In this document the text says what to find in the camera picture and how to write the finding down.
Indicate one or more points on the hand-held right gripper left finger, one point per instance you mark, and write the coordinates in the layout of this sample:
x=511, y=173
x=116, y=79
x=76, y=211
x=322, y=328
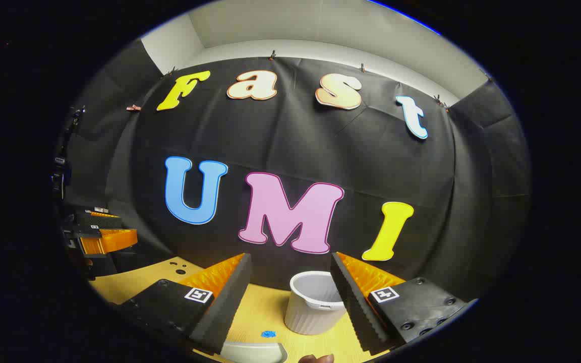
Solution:
x=230, y=302

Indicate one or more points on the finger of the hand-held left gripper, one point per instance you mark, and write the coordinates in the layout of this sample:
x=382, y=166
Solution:
x=109, y=241
x=101, y=220

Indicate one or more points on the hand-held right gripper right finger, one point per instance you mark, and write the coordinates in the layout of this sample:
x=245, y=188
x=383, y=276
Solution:
x=353, y=302

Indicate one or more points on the white ribbed garbage bin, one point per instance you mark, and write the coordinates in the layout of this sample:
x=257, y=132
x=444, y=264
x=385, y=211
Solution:
x=310, y=315

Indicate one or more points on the blue paper ball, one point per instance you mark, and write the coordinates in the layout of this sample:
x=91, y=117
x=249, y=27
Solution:
x=269, y=334

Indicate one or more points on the white plastic dustpan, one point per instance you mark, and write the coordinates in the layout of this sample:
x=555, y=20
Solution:
x=255, y=352

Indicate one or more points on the wooden desktop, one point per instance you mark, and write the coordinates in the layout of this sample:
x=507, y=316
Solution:
x=260, y=312

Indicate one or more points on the pink cloth clip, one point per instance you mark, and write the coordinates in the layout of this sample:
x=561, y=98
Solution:
x=133, y=108

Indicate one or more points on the black backdrop cloth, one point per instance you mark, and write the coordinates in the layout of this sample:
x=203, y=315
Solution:
x=321, y=151

